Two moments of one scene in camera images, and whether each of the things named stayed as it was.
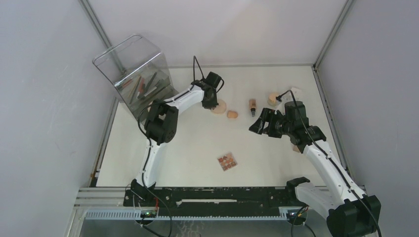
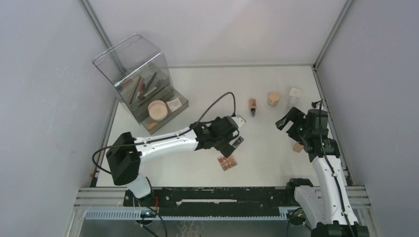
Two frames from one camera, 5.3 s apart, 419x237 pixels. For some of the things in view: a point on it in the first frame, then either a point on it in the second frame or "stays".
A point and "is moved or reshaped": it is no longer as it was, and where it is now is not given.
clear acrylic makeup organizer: (140, 72) stays
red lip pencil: (141, 85) stays
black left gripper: (211, 105) to (226, 148)
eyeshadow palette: (227, 162) stays
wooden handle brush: (133, 92) stays
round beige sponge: (220, 108) is moved or reshaped
